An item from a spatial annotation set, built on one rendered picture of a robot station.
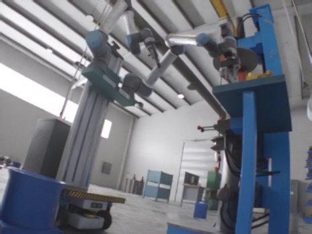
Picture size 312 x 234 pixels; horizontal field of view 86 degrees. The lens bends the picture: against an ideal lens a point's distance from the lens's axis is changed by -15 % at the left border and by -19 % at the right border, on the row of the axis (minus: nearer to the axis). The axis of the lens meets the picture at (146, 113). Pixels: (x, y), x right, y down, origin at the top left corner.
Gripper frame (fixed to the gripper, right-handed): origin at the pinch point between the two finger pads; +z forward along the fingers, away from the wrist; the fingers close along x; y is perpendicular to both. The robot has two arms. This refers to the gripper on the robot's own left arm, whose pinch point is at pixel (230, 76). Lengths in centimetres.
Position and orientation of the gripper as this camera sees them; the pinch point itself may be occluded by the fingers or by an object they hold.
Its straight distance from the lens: 135.8
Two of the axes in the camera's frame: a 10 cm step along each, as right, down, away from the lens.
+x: -7.6, 1.0, 6.4
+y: 6.2, 4.0, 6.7
